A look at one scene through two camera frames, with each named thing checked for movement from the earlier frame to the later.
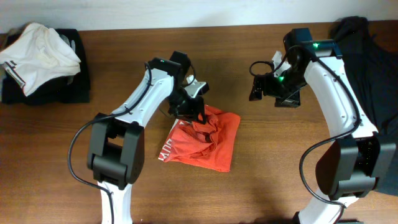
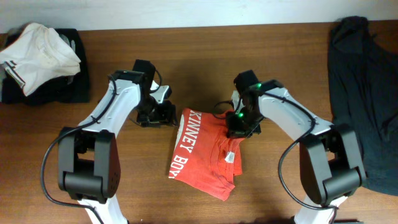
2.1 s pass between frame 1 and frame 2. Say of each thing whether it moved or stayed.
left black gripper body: moved
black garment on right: stayed
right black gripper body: moved
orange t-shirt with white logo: moved
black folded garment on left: stayed
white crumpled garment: stayed
